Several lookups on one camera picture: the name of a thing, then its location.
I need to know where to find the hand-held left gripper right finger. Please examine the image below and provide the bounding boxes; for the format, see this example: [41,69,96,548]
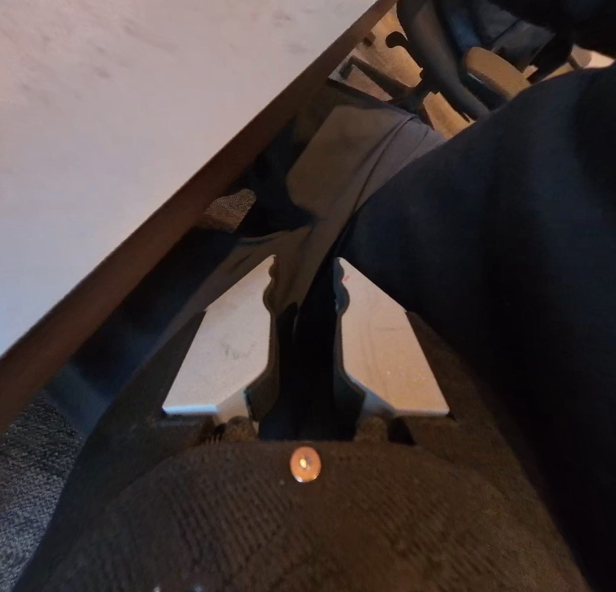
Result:
[333,257,450,417]

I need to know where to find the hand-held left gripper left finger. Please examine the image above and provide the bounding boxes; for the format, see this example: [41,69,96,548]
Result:
[162,256,280,417]

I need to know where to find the person's dark sweater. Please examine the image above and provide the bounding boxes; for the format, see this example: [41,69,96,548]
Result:
[308,67,616,592]

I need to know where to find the person's grey pants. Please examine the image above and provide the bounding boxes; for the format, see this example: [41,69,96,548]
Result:
[178,105,446,439]

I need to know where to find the black office chair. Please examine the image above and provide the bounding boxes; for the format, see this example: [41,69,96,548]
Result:
[337,0,593,138]

